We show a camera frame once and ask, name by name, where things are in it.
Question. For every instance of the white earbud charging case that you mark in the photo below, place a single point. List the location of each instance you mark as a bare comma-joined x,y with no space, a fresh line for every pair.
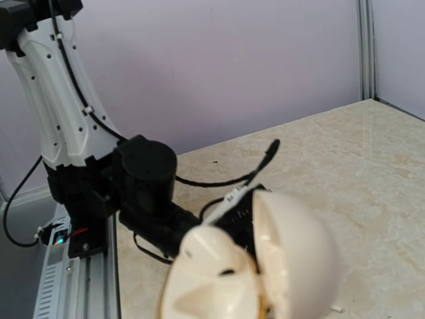
294,271

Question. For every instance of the white earbud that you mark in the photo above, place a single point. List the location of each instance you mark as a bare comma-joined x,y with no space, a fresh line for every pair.
337,309

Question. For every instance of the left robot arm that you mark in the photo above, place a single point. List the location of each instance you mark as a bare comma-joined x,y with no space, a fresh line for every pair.
93,171

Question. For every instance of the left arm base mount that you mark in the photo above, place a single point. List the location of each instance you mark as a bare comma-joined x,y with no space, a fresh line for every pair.
89,225

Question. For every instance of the front aluminium rail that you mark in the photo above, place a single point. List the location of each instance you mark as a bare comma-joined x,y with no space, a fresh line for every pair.
78,288

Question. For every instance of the right aluminium frame post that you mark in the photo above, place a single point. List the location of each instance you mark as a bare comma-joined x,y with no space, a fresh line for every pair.
367,49

